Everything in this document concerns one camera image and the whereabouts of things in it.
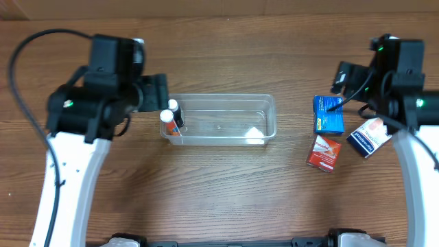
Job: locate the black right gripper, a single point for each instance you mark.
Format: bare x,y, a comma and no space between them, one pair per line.
346,81

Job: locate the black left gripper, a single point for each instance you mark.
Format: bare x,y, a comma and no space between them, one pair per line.
155,92

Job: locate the dark bottle white cap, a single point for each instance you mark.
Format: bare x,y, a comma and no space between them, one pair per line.
178,114

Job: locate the orange bottle white cap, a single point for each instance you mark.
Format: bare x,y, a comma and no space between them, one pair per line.
167,117

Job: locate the blue medicine box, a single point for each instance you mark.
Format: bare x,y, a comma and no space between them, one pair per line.
325,121

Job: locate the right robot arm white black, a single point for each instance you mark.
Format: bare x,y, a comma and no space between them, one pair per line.
392,89

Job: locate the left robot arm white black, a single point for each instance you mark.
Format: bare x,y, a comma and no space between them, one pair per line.
82,117

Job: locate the clear plastic container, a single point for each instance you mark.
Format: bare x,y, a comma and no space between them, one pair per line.
224,119

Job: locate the white blue plaster box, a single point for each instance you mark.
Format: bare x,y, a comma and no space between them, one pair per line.
369,137

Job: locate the red medicine box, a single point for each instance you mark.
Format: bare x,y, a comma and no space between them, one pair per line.
324,154

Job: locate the cardboard backdrop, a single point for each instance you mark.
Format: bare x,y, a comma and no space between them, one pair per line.
112,9

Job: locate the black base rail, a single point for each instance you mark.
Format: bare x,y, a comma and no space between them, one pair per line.
334,238

